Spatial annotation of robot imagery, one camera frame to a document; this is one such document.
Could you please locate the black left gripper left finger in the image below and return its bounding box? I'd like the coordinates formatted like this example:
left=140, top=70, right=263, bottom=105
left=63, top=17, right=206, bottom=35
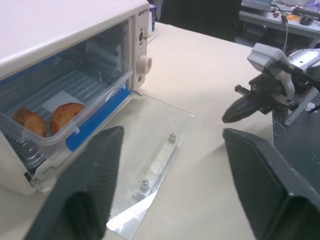
left=24, top=126, right=125, bottom=240

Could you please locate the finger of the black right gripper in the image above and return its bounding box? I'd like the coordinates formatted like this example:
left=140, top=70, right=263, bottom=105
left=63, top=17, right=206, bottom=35
left=221, top=93, right=260, bottom=122
left=222, top=99, right=265, bottom=124

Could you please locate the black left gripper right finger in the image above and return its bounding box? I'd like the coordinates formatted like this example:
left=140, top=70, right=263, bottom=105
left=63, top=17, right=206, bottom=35
left=222, top=128, right=320, bottom=240

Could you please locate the metal oven rack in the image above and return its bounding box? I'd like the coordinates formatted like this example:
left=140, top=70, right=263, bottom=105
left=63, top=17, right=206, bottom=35
left=16, top=141, right=47, bottom=172

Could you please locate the clear blue-clipped food container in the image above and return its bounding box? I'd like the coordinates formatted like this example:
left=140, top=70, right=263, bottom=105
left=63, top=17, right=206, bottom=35
left=0, top=43, right=134, bottom=176

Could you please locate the glass toaster oven door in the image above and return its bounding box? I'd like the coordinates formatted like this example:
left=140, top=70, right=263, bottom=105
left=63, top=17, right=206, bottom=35
left=106, top=94, right=198, bottom=239

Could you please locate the white card in container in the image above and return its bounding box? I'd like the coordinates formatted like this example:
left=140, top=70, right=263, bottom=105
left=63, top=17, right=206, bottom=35
left=41, top=90, right=85, bottom=114

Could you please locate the white oven timer knob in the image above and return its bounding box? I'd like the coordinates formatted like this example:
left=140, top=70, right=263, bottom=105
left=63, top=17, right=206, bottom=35
left=136, top=54, right=153, bottom=75

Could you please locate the white toaster oven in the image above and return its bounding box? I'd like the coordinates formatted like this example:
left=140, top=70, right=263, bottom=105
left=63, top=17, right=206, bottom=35
left=0, top=0, right=157, bottom=196

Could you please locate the grey desk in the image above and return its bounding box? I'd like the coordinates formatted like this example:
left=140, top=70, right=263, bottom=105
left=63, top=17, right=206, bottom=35
left=238, top=8, right=320, bottom=49

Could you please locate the large golden fried pastry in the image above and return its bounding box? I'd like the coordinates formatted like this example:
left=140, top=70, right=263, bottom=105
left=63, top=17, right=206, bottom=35
left=50, top=101, right=85, bottom=136

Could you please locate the small golden fried pastry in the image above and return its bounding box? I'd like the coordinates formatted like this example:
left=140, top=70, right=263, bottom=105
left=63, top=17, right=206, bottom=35
left=12, top=106, right=48, bottom=138

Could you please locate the blue-lidded jar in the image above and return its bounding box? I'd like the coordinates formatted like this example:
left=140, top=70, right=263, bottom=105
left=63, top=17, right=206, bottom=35
left=148, top=3, right=159, bottom=32

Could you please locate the grey metal bracket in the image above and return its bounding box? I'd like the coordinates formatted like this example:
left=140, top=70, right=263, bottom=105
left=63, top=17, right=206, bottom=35
left=284, top=86, right=320, bottom=126

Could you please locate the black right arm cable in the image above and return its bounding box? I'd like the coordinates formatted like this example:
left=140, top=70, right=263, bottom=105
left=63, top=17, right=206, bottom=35
left=286, top=64, right=320, bottom=90

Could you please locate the thin white cable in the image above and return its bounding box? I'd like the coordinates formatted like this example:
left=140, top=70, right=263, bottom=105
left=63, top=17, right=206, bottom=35
left=281, top=14, right=290, bottom=50

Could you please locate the clear oven door handle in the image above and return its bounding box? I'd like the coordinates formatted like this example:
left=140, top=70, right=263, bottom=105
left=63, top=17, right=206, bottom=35
left=132, top=133, right=186, bottom=200

